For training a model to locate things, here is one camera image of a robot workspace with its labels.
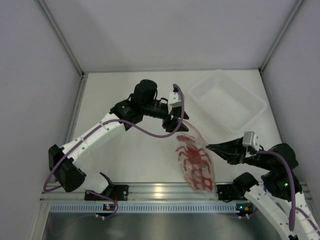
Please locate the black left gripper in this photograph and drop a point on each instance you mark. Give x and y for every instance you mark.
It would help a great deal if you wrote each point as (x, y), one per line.
(170, 125)

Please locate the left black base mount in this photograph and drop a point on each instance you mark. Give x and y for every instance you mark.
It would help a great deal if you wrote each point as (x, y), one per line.
(117, 192)

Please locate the aluminium corner post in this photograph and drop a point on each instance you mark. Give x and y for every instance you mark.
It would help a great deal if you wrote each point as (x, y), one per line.
(44, 8)
(298, 4)

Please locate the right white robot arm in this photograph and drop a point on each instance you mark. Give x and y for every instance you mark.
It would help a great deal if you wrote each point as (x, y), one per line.
(280, 198)

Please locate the white slotted cable duct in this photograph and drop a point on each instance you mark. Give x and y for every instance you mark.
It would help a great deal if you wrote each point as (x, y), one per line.
(182, 207)

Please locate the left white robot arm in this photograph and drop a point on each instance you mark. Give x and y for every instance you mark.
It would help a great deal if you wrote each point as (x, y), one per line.
(66, 162)

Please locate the right aluminium corner post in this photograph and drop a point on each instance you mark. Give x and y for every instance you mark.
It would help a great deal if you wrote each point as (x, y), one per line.
(298, 4)

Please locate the left aluminium corner post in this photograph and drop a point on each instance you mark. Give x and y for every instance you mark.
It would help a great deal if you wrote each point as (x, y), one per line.
(44, 8)

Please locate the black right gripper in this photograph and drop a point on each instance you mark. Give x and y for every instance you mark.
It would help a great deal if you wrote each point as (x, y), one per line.
(234, 151)

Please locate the aluminium mounting rail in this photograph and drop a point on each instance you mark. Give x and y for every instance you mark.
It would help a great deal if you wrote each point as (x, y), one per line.
(139, 191)

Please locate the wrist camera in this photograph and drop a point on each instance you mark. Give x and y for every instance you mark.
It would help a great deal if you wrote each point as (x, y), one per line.
(251, 141)
(174, 100)

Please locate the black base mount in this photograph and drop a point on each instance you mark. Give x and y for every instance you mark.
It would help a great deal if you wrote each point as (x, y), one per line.
(117, 192)
(230, 192)

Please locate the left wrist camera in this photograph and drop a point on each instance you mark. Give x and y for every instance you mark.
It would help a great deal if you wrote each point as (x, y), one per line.
(174, 100)

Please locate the clear zip top bag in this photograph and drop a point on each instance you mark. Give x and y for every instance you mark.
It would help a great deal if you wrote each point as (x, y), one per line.
(195, 160)

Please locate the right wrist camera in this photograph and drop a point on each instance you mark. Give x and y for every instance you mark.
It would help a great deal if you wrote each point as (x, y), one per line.
(251, 141)

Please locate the red toy lobster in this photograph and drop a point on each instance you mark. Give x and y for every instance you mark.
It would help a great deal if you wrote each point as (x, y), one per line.
(195, 160)

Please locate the white perforated plastic basket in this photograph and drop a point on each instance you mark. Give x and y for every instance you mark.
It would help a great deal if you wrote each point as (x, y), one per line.
(226, 101)

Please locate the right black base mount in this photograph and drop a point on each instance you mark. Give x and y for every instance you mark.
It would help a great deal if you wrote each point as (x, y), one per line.
(230, 192)

